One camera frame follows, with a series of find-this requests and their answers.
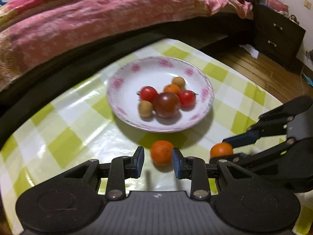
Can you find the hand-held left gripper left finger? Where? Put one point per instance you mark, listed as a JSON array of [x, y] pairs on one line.
[[139, 161]]

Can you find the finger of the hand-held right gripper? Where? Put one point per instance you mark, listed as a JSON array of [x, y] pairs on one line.
[[244, 138], [259, 158]]

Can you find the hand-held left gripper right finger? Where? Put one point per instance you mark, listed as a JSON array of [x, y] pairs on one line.
[[175, 162]]

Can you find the small orange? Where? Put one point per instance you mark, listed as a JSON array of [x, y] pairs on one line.
[[161, 152], [220, 149], [172, 88]]

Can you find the brown longan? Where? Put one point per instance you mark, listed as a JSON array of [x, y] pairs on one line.
[[178, 82], [146, 108]]

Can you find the dark red tomato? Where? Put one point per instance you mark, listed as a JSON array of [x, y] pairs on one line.
[[166, 104]]

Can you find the red cherry tomato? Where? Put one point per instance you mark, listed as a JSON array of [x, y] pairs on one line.
[[148, 94], [187, 98]]

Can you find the white plate with pink flowers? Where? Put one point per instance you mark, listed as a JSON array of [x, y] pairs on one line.
[[127, 78]]

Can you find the white paper scrap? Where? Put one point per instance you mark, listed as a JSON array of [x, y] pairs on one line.
[[250, 50]]

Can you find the dark nightstand with drawers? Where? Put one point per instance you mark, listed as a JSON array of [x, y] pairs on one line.
[[278, 36]]

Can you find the wall socket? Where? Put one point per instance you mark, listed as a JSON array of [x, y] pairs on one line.
[[306, 3]]

